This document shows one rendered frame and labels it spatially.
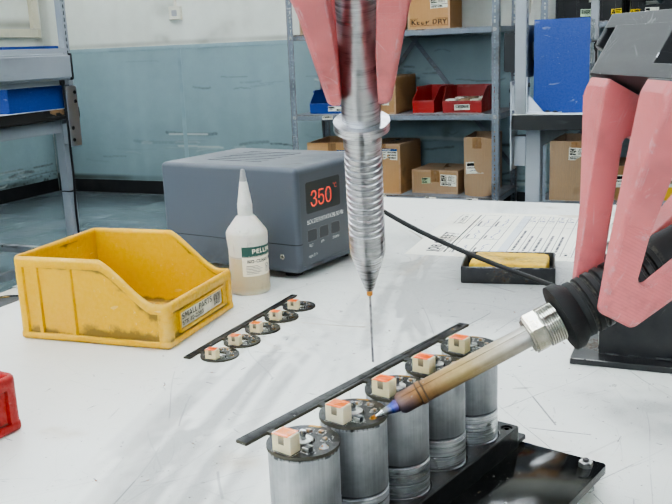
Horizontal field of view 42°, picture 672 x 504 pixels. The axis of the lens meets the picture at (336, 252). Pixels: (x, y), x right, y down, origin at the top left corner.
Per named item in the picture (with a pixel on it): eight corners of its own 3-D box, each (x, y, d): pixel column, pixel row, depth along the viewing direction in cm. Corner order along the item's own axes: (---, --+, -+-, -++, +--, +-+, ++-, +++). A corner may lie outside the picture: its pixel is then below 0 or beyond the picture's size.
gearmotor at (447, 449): (476, 472, 37) (476, 359, 36) (446, 496, 35) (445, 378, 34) (427, 457, 38) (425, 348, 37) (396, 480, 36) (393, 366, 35)
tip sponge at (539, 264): (554, 268, 74) (555, 250, 74) (555, 285, 69) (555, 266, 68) (466, 266, 76) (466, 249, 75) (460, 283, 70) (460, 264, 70)
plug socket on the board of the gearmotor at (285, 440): (305, 447, 29) (304, 429, 28) (288, 457, 28) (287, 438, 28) (287, 441, 29) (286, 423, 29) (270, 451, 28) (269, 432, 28)
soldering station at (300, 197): (371, 252, 82) (368, 151, 80) (301, 282, 73) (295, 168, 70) (245, 239, 90) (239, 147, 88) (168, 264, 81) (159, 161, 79)
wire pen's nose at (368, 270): (351, 299, 27) (348, 260, 26) (353, 279, 28) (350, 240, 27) (386, 299, 27) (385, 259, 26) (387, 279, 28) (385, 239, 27)
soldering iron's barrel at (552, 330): (411, 431, 30) (574, 344, 30) (391, 395, 30) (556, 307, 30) (403, 414, 32) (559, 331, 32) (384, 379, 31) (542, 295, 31)
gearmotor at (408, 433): (442, 500, 35) (440, 380, 34) (408, 527, 33) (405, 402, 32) (391, 483, 36) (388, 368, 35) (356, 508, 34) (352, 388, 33)
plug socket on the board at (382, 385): (400, 392, 33) (400, 375, 33) (387, 399, 32) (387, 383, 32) (383, 387, 33) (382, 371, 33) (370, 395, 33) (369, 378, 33)
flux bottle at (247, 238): (265, 296, 69) (257, 171, 67) (224, 295, 69) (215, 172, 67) (274, 284, 72) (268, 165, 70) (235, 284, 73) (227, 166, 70)
